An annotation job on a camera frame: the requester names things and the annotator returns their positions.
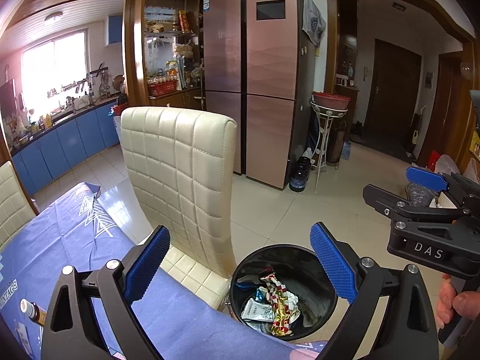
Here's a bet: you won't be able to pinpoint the torn blue white carton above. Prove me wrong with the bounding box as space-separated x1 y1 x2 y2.
16 322 34 359

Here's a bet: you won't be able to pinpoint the cream chair right side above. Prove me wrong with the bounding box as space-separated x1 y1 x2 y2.
120 106 237 309

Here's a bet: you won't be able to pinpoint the blue kitchen cabinets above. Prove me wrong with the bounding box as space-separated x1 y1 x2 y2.
11 102 119 196

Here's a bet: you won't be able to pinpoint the brown medicine bottle white cap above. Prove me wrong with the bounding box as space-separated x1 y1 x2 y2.
19 298 47 327

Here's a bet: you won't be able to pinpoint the person's right hand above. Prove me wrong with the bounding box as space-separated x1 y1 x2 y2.
436 274 480 328

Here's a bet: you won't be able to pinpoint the green white tissue pack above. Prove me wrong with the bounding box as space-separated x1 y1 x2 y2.
241 286 274 323

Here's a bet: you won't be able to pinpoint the rose gold refrigerator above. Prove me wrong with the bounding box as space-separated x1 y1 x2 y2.
203 0 317 189

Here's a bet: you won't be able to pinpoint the white metal plant stand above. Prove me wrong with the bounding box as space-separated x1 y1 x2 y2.
310 97 347 192

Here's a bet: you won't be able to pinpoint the red basin on stand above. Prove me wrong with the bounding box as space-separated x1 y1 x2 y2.
312 91 350 111

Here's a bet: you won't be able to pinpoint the blue patterned tablecloth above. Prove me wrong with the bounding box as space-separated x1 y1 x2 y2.
1 183 320 359

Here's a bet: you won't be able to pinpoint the plastic bag on floor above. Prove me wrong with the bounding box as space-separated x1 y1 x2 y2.
434 154 479 184

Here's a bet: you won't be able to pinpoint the dark water jug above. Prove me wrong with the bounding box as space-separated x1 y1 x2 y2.
289 156 311 193

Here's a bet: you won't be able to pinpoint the dark wooden door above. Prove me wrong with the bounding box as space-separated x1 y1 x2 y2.
364 39 422 161

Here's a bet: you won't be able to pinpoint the grey cloth on refrigerator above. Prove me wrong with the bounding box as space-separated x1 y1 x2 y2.
302 0 326 47

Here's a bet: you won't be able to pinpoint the black round trash bin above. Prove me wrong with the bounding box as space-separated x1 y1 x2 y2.
228 244 338 341

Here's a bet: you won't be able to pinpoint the checkered foil snack wrapper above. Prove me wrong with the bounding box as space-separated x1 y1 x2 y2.
260 272 301 337

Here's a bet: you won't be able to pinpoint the wooden display shelf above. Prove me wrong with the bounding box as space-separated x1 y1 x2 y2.
123 0 203 109

